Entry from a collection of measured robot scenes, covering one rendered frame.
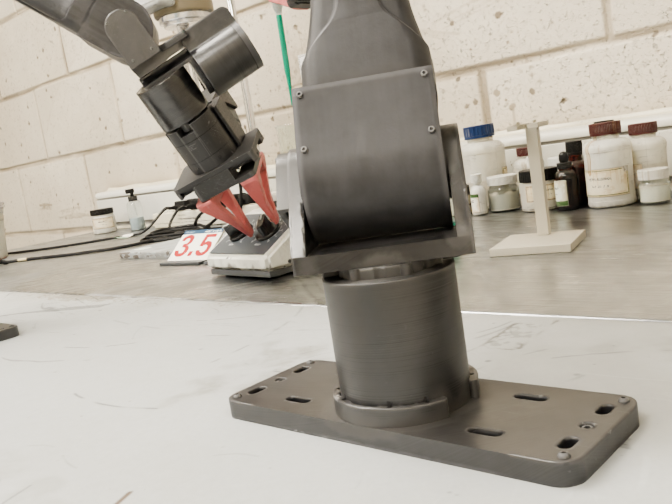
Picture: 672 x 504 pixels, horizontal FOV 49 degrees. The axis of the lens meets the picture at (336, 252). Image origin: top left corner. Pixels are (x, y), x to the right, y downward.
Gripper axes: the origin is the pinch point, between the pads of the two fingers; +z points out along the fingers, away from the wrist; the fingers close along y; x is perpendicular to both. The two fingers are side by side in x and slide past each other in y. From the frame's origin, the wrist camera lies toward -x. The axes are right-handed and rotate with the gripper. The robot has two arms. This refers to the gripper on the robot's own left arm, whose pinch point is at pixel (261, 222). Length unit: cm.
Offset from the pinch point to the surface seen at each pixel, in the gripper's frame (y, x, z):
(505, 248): -24.0, 11.1, 9.7
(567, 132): -37, -32, 23
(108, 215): 71, -95, 18
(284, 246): -2.3, 4.1, 2.1
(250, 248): 1.9, 2.4, 1.3
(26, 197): 121, -145, 14
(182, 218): 46, -77, 22
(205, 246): 15.8, -16.9, 6.5
